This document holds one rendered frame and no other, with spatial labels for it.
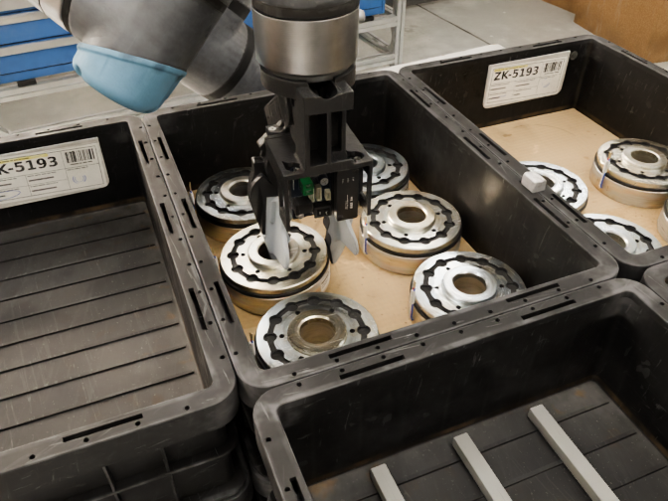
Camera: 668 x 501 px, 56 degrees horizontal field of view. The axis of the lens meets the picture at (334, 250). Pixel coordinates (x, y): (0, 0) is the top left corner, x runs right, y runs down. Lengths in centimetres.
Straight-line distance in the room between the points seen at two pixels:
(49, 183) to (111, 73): 24
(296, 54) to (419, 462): 30
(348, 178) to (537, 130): 45
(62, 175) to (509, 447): 51
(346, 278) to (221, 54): 37
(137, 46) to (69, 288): 26
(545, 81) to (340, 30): 51
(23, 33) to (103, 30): 190
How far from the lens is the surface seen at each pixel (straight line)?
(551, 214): 56
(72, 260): 69
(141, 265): 66
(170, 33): 51
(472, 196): 65
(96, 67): 52
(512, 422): 52
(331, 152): 48
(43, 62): 245
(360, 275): 62
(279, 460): 37
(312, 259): 59
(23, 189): 73
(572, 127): 92
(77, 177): 72
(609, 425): 55
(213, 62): 85
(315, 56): 44
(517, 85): 89
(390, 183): 69
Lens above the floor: 124
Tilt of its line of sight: 40 degrees down
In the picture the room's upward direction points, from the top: straight up
